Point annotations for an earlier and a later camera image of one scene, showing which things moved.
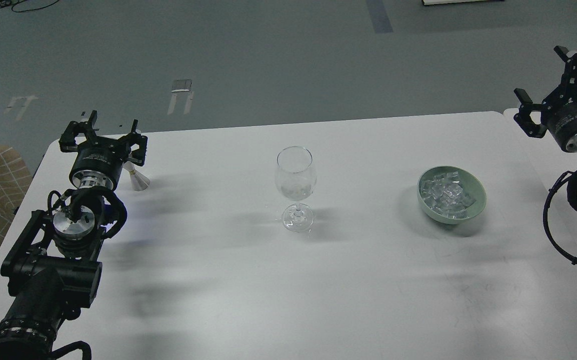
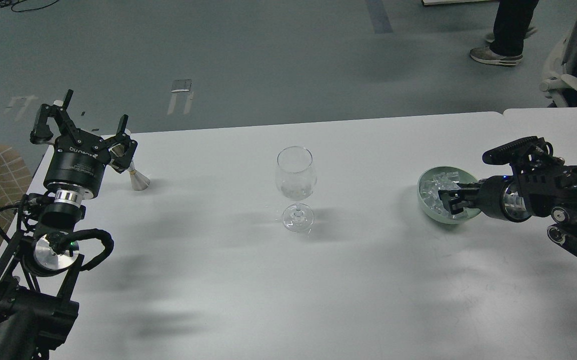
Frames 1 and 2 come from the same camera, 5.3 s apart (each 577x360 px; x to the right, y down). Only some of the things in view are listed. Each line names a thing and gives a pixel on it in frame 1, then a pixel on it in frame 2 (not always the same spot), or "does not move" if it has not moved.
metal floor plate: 181,85 does not move
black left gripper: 99,163 -> 75,168
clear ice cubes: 444,195 does not move
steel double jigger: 139,182 does not move
